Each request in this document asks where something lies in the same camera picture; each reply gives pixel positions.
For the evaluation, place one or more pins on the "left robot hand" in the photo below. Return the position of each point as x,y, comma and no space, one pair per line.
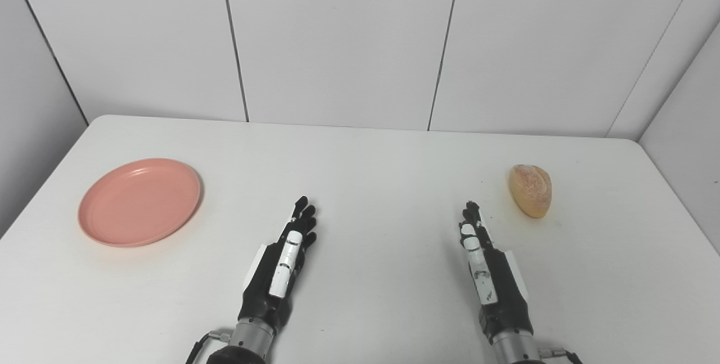
270,282

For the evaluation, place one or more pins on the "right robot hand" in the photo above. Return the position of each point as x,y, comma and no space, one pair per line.
495,285

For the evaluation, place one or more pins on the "brown bread roll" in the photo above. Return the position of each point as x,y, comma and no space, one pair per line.
530,190

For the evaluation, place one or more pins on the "pink round plate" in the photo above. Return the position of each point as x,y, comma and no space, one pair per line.
139,202

